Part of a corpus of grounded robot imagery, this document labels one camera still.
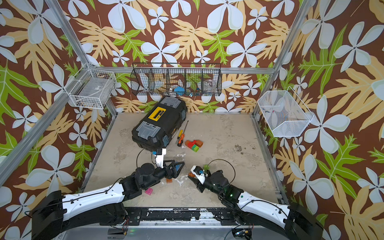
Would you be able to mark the black toolbox with yellow label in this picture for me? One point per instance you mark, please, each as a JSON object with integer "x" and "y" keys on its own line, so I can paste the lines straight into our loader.
{"x": 156, "y": 130}

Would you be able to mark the orange handled screwdriver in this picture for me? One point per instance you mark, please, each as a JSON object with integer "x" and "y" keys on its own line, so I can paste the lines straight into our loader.
{"x": 181, "y": 139}

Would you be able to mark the yellow handled screwdriver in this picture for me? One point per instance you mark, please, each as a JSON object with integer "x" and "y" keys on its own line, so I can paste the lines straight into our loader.
{"x": 182, "y": 131}

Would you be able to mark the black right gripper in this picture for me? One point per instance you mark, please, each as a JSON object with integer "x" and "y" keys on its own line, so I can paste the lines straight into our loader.
{"x": 197, "y": 184}

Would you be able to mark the black wire basket back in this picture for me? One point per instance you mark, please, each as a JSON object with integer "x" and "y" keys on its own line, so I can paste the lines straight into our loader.
{"x": 197, "y": 79}

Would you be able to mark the magenta lego brick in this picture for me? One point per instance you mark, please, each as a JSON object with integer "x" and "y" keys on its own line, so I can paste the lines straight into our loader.
{"x": 149, "y": 191}

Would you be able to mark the blue object in basket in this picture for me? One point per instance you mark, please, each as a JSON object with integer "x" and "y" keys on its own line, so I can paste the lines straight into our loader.
{"x": 179, "y": 91}

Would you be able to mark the white wire basket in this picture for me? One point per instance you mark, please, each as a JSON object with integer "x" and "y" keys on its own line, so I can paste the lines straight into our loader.
{"x": 91, "y": 87}
{"x": 285, "y": 113}

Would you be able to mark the red long lego brick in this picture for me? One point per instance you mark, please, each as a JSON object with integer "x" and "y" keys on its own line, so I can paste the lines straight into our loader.
{"x": 190, "y": 144}

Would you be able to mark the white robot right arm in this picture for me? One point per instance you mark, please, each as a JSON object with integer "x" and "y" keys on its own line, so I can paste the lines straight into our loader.
{"x": 291, "y": 221}

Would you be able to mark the white wire basket right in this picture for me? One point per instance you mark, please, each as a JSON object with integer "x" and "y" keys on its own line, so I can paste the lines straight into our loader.
{"x": 285, "y": 113}

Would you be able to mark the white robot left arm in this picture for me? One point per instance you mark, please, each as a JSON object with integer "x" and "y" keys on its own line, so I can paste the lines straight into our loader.
{"x": 58, "y": 213}

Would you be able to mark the black mounting rail base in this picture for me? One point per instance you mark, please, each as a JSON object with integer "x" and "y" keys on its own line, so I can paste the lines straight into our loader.
{"x": 221, "y": 216}

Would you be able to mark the white wire basket left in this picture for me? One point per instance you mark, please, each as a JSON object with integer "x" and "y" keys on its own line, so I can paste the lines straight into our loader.
{"x": 91, "y": 87}

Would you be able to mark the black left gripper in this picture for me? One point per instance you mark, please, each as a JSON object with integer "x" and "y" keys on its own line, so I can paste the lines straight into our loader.
{"x": 173, "y": 172}

